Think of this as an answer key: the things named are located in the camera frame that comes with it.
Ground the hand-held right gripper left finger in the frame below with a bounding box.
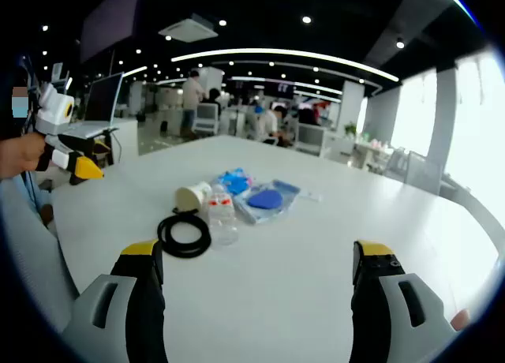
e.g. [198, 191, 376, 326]
[61, 238, 170, 363]

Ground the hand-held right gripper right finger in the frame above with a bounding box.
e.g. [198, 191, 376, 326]
[349, 239, 461, 363]

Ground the black cable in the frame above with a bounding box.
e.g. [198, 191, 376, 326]
[156, 207, 213, 260]

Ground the clear plastic water bottle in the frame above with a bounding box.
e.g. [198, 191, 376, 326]
[204, 183, 241, 250]

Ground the white paper cup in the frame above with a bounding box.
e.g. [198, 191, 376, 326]
[175, 181, 213, 214]

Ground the clear bag with blue pad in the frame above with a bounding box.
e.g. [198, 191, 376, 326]
[232, 178, 301, 226]

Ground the blue tissue packet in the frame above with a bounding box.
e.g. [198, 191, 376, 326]
[211, 167, 256, 198]

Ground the person's left hand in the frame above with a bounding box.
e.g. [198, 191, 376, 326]
[0, 133, 48, 182]

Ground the person's right hand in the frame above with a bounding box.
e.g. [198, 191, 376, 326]
[450, 309, 471, 332]

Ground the white cabinet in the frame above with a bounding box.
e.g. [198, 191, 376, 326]
[112, 118, 140, 166]

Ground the open laptop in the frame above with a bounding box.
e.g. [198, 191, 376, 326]
[58, 71, 125, 140]

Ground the white table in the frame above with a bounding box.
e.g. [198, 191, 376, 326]
[50, 133, 500, 363]

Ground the dark hanging panel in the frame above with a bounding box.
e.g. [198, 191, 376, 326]
[80, 0, 144, 63]

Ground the white mesh office chair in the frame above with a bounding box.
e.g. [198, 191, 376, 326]
[0, 177, 80, 335]

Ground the grey office chair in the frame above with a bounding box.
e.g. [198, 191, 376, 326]
[405, 149, 443, 195]
[294, 122, 329, 155]
[193, 102, 221, 137]

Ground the ceiling air conditioner unit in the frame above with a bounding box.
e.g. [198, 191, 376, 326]
[157, 13, 219, 43]

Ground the curved ceiling light strip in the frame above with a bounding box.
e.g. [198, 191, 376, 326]
[170, 47, 400, 83]

